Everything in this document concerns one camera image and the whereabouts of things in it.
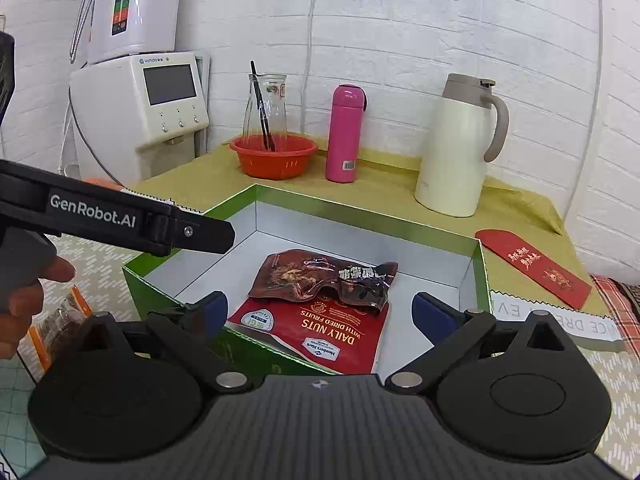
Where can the white water dispenser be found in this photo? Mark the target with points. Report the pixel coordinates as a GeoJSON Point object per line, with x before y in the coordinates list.
{"type": "Point", "coordinates": [139, 116]}

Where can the yellow table cloth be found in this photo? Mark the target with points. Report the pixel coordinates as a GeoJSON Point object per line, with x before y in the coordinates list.
{"type": "Point", "coordinates": [211, 179]}

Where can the orange trimmed dried fruit packet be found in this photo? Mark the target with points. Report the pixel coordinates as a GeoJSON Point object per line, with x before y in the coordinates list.
{"type": "Point", "coordinates": [56, 330]}

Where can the red daily nuts bag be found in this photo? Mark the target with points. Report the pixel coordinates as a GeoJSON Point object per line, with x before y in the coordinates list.
{"type": "Point", "coordinates": [323, 331]}

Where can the red plastic basket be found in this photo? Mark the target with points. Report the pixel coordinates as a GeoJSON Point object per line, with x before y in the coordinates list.
{"type": "Point", "coordinates": [289, 160]}

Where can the red envelope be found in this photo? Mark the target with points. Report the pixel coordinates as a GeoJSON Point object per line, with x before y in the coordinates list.
{"type": "Point", "coordinates": [533, 263]}

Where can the dark brown snack packet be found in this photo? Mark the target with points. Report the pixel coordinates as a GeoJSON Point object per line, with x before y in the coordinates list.
{"type": "Point", "coordinates": [300, 276]}

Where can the white water purifier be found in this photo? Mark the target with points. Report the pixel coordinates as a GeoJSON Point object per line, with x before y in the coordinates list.
{"type": "Point", "coordinates": [107, 29]}

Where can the person's left hand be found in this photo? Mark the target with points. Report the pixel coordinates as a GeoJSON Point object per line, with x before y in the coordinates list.
{"type": "Point", "coordinates": [25, 302]}

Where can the green cardboard box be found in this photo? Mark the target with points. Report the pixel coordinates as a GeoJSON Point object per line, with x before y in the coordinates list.
{"type": "Point", "coordinates": [267, 221]}

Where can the pink thermos bottle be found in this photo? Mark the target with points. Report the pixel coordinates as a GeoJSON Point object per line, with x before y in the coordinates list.
{"type": "Point", "coordinates": [348, 106]}

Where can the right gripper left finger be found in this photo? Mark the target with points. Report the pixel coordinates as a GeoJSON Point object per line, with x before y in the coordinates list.
{"type": "Point", "coordinates": [187, 331]}

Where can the glass carafe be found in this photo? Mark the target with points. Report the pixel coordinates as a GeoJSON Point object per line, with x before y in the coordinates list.
{"type": "Point", "coordinates": [273, 88]}

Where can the cream thermos jug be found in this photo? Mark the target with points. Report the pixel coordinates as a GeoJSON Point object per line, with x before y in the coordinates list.
{"type": "Point", "coordinates": [468, 131]}

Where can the orange plastic basin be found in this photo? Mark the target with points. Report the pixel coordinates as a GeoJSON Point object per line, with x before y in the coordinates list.
{"type": "Point", "coordinates": [104, 183]}

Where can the patterned tablecloth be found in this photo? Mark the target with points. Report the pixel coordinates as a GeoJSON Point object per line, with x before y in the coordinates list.
{"type": "Point", "coordinates": [528, 404]}

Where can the black straw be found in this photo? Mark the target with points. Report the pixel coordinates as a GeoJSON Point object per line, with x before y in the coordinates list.
{"type": "Point", "coordinates": [264, 124]}

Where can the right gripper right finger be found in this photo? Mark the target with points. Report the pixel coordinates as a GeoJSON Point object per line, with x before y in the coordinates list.
{"type": "Point", "coordinates": [454, 335]}

